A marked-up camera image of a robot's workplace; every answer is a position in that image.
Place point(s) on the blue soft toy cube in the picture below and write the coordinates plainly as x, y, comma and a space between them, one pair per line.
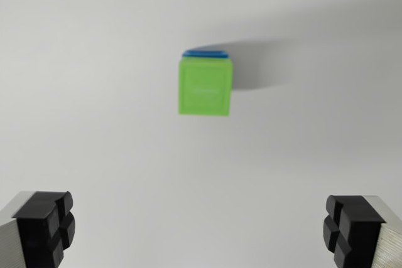
205, 53

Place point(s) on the green soft toy cube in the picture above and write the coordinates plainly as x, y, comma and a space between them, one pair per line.
204, 87

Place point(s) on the gripper left finger with black rubber pad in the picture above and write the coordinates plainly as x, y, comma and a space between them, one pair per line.
37, 230

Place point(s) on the gripper right finger with black rubber pad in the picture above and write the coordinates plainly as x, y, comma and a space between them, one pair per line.
361, 233

